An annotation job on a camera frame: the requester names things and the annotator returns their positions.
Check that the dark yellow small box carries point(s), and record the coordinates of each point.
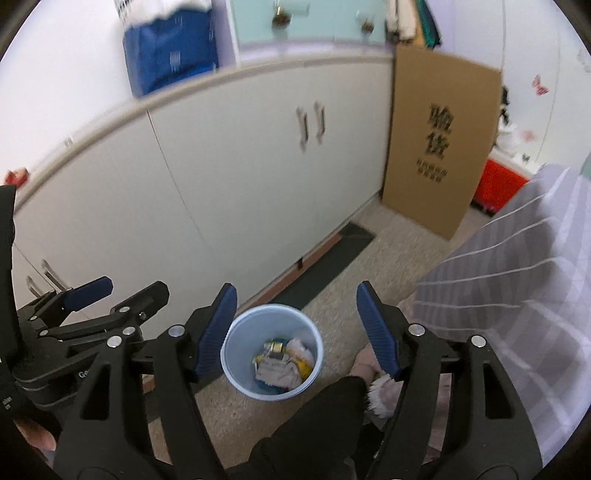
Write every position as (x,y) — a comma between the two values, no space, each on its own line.
(275,350)

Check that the cream cloth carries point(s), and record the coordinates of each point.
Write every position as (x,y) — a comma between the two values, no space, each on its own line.
(277,374)

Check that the person's left hand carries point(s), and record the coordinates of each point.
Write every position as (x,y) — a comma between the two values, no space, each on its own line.
(39,436)

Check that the dark floor mat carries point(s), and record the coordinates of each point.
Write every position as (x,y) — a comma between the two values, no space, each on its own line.
(332,258)

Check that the red storage box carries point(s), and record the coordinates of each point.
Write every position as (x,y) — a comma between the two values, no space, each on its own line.
(498,184)

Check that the black clothing pile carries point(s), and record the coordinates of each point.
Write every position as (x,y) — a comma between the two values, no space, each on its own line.
(505,106)

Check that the cream low cabinet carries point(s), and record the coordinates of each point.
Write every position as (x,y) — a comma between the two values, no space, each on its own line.
(207,184)

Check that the green hanging garment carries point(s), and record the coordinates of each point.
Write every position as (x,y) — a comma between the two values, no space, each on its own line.
(429,23)

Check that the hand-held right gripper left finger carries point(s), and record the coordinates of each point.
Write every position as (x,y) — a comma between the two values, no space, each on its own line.
(217,332)

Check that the pale pink butterfly sticker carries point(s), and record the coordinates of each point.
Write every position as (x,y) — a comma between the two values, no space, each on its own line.
(528,134)

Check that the white paper bag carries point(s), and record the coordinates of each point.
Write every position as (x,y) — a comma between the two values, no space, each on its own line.
(157,9)

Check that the small red object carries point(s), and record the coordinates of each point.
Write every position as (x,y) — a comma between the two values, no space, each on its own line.
(16,176)

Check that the white panel wardrobe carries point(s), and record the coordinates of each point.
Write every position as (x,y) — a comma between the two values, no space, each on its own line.
(554,92)

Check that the blue woven bag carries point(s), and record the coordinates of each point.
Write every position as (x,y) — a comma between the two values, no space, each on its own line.
(171,53)

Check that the orange white snack bag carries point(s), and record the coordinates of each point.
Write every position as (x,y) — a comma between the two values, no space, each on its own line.
(300,348)

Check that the pink fuzzy slipper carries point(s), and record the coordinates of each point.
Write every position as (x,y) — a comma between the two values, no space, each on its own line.
(371,392)

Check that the pale blue waste bin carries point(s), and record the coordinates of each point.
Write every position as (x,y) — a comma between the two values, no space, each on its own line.
(240,332)

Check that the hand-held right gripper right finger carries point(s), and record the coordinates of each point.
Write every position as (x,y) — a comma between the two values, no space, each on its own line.
(376,332)

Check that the grey checked tablecloth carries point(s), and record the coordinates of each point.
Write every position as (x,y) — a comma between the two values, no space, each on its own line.
(517,286)

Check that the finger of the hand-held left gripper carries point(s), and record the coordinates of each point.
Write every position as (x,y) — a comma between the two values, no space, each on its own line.
(143,300)
(90,290)

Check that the cream hanging jacket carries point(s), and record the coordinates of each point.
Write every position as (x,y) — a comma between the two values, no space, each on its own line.
(399,18)

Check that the yellow packet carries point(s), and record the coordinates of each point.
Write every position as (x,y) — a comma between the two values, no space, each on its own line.
(303,368)

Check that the teal drawer unit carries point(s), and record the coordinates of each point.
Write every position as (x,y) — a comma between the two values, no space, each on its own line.
(318,23)

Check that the white plastic bag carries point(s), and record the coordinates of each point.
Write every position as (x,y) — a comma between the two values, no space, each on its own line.
(508,138)

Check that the pinecone drawer ornament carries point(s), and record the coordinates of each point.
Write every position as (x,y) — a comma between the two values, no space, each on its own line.
(367,26)
(280,19)

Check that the person's black trouser leg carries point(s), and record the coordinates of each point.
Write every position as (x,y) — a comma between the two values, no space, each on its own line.
(304,429)

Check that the large cardboard box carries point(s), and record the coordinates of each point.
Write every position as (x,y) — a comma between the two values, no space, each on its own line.
(434,138)

